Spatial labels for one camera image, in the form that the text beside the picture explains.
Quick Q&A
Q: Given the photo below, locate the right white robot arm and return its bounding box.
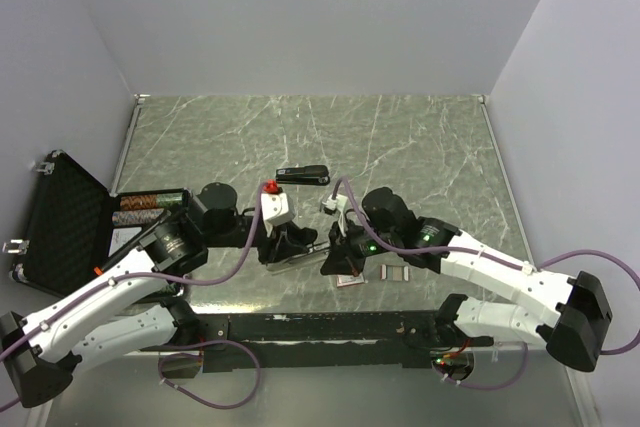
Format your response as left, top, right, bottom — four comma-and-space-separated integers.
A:
321, 187, 613, 372

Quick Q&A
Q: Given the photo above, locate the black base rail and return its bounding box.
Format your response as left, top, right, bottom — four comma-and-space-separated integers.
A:
158, 311, 494, 373

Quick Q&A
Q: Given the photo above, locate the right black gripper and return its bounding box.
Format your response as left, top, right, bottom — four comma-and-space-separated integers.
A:
321, 215, 401, 276

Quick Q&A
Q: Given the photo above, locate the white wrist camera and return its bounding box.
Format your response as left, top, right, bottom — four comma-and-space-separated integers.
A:
320, 194, 350, 230
261, 180, 296, 236

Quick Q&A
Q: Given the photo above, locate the black stapler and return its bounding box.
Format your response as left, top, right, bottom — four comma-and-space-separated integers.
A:
275, 165, 330, 186

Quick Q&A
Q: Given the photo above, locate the red white staple box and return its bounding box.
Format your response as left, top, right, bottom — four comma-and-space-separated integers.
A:
336, 275, 366, 288

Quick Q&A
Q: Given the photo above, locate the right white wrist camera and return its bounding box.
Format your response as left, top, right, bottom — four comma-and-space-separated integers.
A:
320, 194, 350, 230

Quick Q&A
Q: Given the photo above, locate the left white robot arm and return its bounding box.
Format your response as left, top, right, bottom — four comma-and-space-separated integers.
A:
1, 181, 318, 408

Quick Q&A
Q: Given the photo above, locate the silver stapler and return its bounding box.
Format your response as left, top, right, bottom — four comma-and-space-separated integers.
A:
266, 242, 330, 275

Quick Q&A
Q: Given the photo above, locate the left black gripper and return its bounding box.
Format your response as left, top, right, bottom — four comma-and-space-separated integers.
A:
205, 214, 310, 264

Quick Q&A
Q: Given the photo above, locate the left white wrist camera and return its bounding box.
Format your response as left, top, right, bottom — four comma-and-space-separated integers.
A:
261, 180, 296, 236

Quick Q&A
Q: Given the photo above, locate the black poker chip case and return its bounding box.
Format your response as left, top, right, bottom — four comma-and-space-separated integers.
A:
3, 150, 191, 298

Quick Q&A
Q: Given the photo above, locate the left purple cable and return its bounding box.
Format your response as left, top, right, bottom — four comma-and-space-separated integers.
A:
0, 181, 281, 411

